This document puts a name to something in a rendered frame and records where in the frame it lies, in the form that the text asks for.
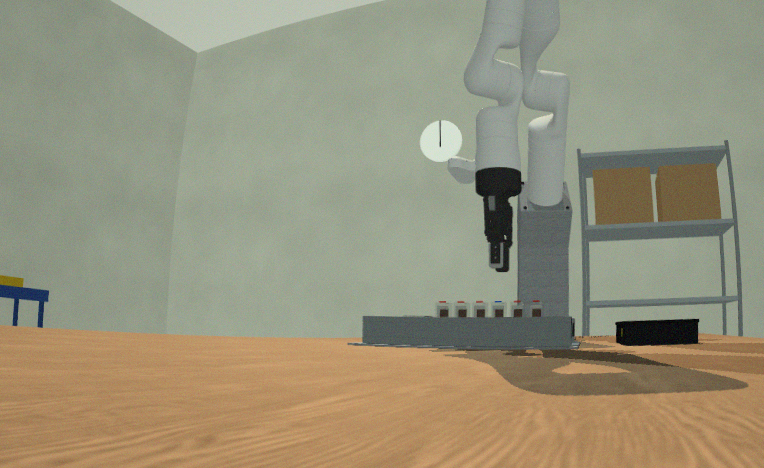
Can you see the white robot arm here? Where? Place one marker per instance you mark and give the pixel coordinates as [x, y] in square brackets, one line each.
[496, 126]

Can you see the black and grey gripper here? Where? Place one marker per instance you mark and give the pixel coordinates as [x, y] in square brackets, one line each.
[502, 183]

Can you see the black parts tray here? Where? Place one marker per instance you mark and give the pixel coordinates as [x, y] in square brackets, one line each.
[657, 332]

